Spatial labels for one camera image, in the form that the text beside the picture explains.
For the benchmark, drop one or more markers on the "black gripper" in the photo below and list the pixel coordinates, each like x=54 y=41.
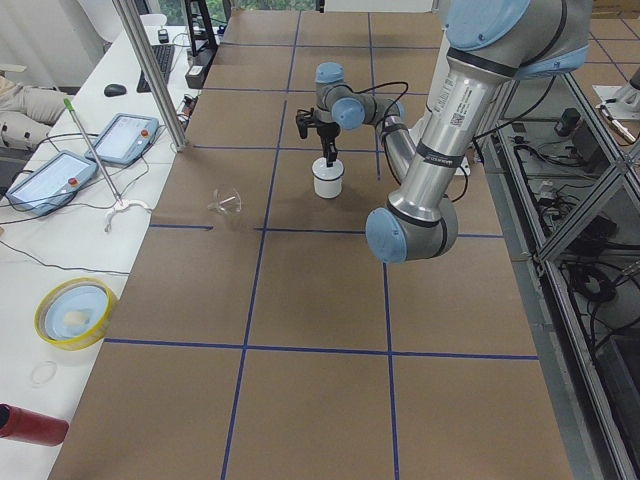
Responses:
x=327 y=132

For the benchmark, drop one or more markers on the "white ceramic lid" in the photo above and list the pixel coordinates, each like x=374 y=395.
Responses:
x=324 y=170

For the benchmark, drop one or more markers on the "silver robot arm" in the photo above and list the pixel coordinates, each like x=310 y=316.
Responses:
x=490 y=43

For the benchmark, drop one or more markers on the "white enamel mug blue rim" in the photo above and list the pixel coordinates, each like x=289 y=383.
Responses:
x=327 y=185

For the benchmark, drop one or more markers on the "far blue teach pendant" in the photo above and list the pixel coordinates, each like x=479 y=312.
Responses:
x=125 y=139

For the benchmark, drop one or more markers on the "blue teach pendant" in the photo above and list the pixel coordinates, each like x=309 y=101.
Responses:
x=125 y=139
x=53 y=184

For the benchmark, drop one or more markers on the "metal grabber stick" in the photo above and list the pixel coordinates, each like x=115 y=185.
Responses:
x=121 y=204

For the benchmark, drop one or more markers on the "black computer mouse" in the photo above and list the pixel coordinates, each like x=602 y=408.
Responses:
x=114 y=90

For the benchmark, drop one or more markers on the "near blue teach pendant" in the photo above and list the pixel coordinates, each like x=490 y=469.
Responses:
x=53 y=184

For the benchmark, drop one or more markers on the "yellow tape roll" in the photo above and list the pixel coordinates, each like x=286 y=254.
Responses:
x=76 y=314

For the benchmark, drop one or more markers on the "red bottle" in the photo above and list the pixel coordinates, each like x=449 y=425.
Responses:
x=27 y=426

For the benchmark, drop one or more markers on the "aluminium frame post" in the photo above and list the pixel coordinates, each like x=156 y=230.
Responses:
x=137 y=35

